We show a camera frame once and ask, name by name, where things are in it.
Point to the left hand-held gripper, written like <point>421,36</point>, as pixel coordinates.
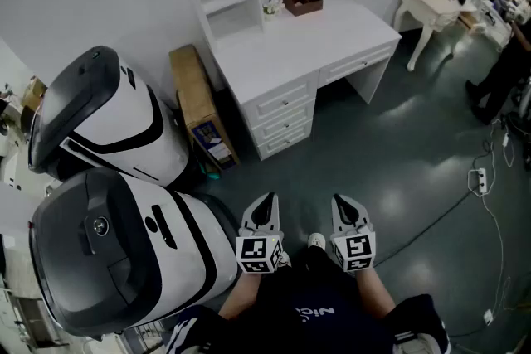
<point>253,255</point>

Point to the cream vanity table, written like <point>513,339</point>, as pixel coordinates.
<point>431,8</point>

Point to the white black robot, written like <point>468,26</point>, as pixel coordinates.
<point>116,116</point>
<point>124,253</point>

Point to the person's dark shirt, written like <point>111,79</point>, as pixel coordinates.
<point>315,315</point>

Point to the person's right white shoe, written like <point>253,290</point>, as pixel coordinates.
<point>317,240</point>

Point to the person's right forearm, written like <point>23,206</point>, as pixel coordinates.
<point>373,290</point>

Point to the brown wooden organizer box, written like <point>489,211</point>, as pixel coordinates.
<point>305,2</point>

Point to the white power strip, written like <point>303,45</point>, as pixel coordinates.
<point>478,180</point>

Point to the person's left forearm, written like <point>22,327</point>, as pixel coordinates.
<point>240,296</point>

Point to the brown cardboard box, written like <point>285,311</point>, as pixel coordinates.
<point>195,95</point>

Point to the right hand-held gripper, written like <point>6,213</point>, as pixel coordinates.
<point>357,250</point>

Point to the small white flower bouquet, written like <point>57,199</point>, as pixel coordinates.
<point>271,8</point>

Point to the person's left white shoe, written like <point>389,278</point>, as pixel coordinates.
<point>284,260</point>

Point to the person's white shoe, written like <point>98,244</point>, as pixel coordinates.
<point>284,260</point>
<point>317,240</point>

